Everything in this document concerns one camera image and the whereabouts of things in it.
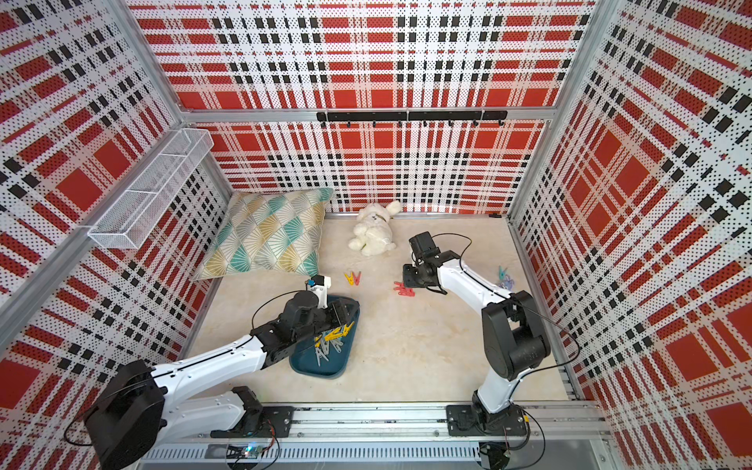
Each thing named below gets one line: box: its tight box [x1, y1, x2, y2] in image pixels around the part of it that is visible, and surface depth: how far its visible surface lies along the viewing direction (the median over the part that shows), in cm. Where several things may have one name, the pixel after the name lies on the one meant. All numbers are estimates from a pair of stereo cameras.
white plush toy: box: [348, 200, 402, 257], surface depth 108 cm
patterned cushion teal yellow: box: [193, 188, 333, 282], surface depth 96 cm
